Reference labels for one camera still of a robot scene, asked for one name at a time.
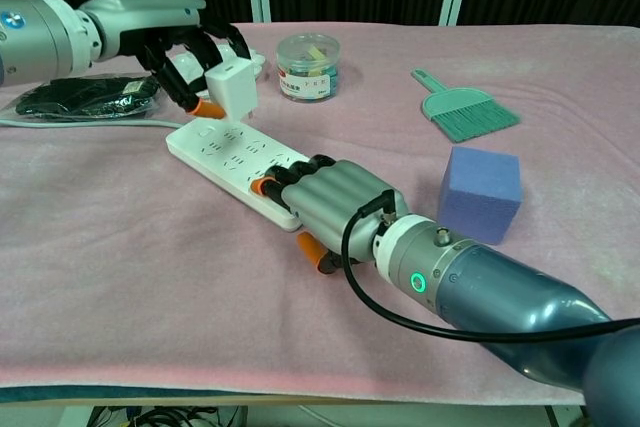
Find teal mini brush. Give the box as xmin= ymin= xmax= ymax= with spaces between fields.
xmin=410 ymin=68 xmax=522 ymax=144

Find black right hand cable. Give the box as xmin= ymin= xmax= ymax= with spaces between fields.
xmin=340 ymin=190 xmax=640 ymax=346

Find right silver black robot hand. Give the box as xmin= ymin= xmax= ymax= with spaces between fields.
xmin=249 ymin=153 xmax=412 ymax=276

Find white cable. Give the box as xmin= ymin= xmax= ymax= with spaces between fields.
xmin=0 ymin=116 xmax=184 ymax=129

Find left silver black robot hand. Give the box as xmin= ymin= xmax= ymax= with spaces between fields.
xmin=79 ymin=0 xmax=254 ymax=118

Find black gloves in plastic bag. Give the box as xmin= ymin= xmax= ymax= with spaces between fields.
xmin=14 ymin=74 xmax=162 ymax=121

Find white cube charger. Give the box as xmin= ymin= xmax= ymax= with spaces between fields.
xmin=204 ymin=60 xmax=260 ymax=123

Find white power strip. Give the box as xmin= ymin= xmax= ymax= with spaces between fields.
xmin=165 ymin=119 xmax=321 ymax=233

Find purple foam cube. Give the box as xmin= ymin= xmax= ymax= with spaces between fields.
xmin=437 ymin=145 xmax=524 ymax=247

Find clear jar of coloured clips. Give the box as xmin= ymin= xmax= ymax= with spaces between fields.
xmin=275 ymin=32 xmax=340 ymax=102

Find black floor cable bundle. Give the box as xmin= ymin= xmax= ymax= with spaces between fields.
xmin=89 ymin=404 xmax=246 ymax=427

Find pink table cloth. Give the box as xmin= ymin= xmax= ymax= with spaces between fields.
xmin=0 ymin=21 xmax=640 ymax=406

